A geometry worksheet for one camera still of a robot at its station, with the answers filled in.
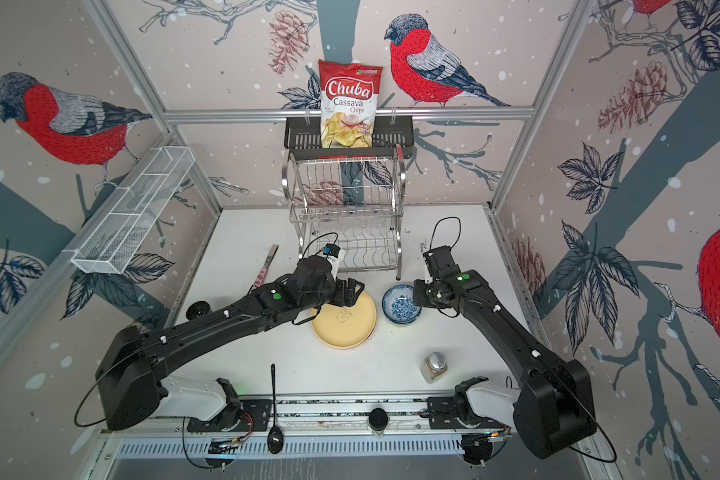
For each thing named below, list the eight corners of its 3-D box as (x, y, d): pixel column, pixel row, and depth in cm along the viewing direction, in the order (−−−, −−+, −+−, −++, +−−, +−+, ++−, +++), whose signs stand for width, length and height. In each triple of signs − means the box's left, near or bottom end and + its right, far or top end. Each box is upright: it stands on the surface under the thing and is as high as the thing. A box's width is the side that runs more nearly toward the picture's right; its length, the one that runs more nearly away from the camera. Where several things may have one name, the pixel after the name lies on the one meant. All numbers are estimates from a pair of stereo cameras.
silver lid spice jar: (422, 383, 81) (427, 372, 72) (419, 360, 84) (424, 347, 76) (440, 383, 81) (448, 372, 72) (437, 360, 84) (444, 347, 76)
